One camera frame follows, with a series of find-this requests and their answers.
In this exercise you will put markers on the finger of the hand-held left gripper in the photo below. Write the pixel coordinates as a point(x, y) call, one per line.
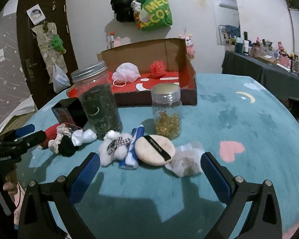
point(32, 138)
point(25, 129)

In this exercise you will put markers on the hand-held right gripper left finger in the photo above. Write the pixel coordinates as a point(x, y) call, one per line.
point(86, 176)

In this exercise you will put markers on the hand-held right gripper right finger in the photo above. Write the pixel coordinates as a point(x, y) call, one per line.
point(215, 179)

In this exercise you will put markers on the red plush ball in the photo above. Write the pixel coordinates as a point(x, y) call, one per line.
point(51, 133)

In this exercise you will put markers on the cream scrunchie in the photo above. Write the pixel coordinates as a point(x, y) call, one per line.
point(55, 143)

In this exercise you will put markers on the clear plastic bag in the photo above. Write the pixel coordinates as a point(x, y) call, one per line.
point(186, 164)
point(60, 79)

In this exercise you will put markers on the black yarn pompom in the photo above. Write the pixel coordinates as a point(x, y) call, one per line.
point(67, 147)

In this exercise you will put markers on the cardboard box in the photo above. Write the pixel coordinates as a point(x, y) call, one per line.
point(174, 52)

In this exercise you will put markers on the person's left hand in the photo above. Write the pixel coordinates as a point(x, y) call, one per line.
point(10, 183)

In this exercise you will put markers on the white teddy bear plush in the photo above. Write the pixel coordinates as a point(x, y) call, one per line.
point(107, 154)

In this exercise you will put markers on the white rolled cloth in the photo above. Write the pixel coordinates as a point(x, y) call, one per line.
point(84, 137)

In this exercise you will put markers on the blue and white cloth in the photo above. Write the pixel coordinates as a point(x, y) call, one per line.
point(130, 160)

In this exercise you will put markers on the black box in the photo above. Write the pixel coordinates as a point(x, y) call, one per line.
point(72, 109)

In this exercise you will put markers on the clear hanging plastic bag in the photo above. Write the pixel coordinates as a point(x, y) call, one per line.
point(60, 79)

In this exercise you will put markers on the tall jar of green leaves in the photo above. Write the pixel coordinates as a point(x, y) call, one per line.
point(99, 104)

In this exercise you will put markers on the beige hanging organizer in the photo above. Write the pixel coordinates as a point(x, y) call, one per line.
point(46, 52)

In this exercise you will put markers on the small jar of yellow capsules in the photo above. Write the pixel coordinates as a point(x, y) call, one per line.
point(167, 109)

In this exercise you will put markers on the dark wooden door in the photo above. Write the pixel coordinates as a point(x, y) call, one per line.
point(25, 42)

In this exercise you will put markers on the green plush toy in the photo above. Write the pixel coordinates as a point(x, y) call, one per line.
point(57, 42)

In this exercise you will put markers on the white mesh bath pouf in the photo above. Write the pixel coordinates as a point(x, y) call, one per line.
point(127, 72)

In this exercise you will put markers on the table with dark cloth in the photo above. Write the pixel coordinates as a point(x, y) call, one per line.
point(264, 74)

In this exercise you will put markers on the photo on door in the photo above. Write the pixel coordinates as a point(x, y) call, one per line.
point(36, 14)

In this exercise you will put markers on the red knitted ball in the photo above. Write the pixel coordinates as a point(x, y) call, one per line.
point(157, 69)

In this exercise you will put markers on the orange tipped stick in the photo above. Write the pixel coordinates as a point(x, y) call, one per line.
point(112, 38)

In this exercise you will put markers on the pale pink plush toy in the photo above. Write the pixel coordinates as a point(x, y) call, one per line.
point(120, 41)

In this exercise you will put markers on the row of cosmetics bottles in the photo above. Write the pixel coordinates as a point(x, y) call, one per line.
point(264, 48)

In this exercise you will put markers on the black hanging bag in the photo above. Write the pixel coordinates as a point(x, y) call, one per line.
point(122, 7)

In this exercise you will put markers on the small white plush charm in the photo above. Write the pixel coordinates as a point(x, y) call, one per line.
point(136, 6)

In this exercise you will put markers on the green snack bag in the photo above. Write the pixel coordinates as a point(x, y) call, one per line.
point(157, 12)

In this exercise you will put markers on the wall mirror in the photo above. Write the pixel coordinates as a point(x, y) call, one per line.
point(226, 17)

